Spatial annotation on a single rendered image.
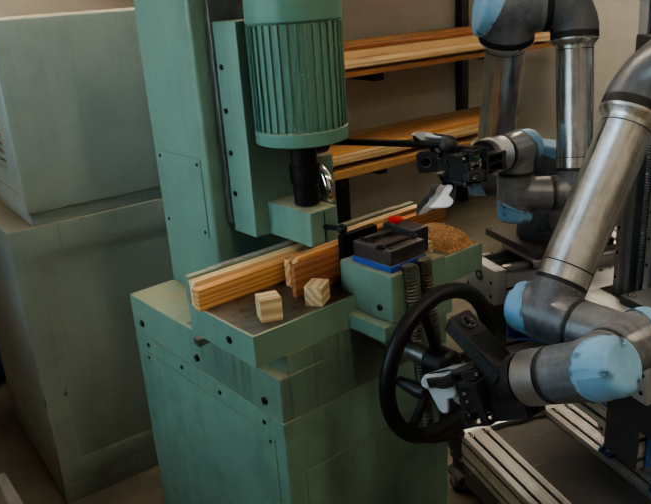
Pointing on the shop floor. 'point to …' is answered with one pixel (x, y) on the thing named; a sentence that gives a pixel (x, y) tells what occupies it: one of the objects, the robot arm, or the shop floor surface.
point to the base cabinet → (283, 444)
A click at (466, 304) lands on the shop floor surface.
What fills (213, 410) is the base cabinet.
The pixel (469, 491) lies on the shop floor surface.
